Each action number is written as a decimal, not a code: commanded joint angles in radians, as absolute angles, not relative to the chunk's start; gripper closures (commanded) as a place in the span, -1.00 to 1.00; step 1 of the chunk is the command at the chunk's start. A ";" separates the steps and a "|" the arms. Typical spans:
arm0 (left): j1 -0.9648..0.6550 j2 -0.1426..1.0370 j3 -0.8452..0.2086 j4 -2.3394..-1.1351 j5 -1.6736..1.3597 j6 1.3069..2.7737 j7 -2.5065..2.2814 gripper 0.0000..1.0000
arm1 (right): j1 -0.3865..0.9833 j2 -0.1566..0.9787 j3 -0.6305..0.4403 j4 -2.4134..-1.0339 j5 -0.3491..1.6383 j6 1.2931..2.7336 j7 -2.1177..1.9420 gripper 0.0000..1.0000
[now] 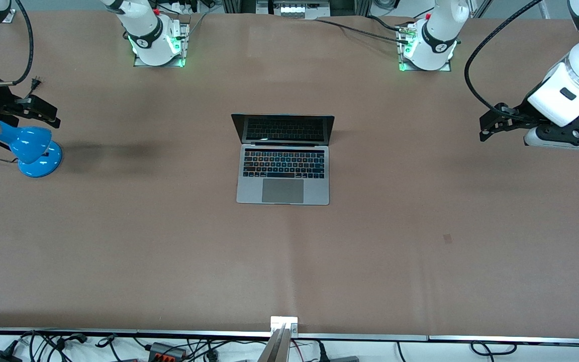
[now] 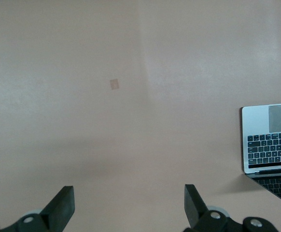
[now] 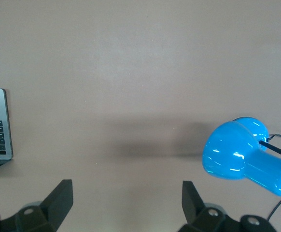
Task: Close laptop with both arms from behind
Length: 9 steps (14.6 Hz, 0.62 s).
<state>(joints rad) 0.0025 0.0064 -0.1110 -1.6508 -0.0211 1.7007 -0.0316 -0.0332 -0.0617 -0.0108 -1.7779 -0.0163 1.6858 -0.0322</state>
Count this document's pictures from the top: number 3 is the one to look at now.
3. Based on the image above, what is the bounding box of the black lamp power cable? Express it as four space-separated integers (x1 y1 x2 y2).
263 133 281 221

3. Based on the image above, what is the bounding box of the blue desk lamp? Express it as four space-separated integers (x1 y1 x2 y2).
201 116 281 198

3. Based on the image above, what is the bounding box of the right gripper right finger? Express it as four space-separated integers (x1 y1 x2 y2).
178 180 276 232

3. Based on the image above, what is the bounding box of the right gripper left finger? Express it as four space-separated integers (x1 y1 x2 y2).
0 179 73 232

